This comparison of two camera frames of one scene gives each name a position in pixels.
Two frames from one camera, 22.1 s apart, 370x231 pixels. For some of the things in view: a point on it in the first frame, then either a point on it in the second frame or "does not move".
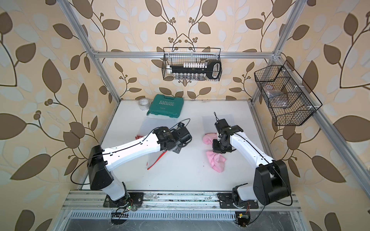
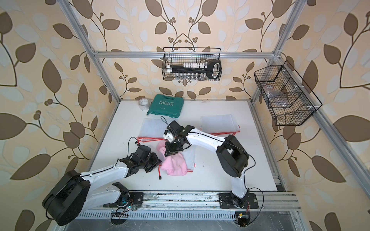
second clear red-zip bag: x=150 y=123 does not move
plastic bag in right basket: x=276 y=97 does not move
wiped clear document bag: x=208 y=122 does not move
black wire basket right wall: x=289 y=100 does not move
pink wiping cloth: x=217 y=160 -> x=174 y=164
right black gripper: x=216 y=148 -> x=169 y=150
